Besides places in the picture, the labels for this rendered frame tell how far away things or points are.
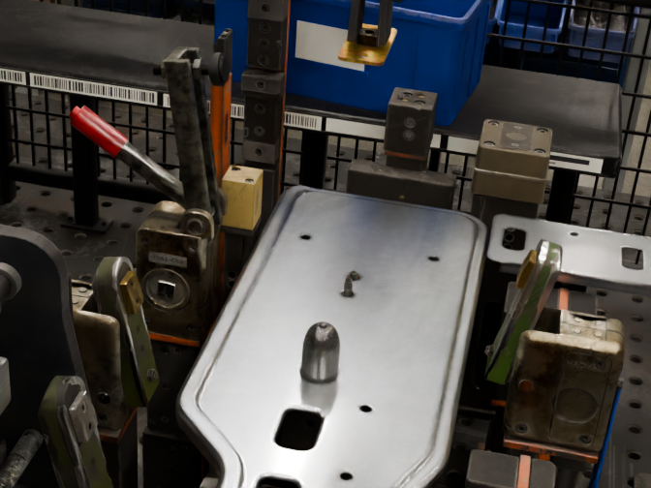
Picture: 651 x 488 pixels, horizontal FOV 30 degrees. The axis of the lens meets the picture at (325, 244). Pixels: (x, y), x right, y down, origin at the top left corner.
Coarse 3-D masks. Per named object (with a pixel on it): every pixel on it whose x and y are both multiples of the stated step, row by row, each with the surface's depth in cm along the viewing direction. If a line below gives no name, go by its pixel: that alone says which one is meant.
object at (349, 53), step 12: (360, 36) 100; (372, 36) 100; (348, 48) 100; (360, 48) 100; (372, 48) 100; (384, 48) 100; (348, 60) 98; (360, 60) 98; (372, 60) 98; (384, 60) 98
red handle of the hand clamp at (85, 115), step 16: (80, 112) 109; (80, 128) 109; (96, 128) 109; (112, 128) 110; (112, 144) 110; (128, 144) 111; (128, 160) 110; (144, 160) 111; (144, 176) 111; (160, 176) 111; (176, 192) 111
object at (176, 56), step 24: (192, 48) 106; (168, 72) 104; (192, 72) 105; (216, 72) 103; (192, 96) 105; (192, 120) 106; (192, 144) 107; (192, 168) 108; (192, 192) 109; (216, 192) 112; (216, 216) 114
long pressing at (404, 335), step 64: (320, 192) 130; (256, 256) 117; (320, 256) 119; (384, 256) 120; (448, 256) 121; (256, 320) 109; (320, 320) 109; (384, 320) 110; (448, 320) 111; (192, 384) 99; (256, 384) 101; (320, 384) 101; (384, 384) 102; (448, 384) 103; (256, 448) 94; (320, 448) 94; (384, 448) 95; (448, 448) 96
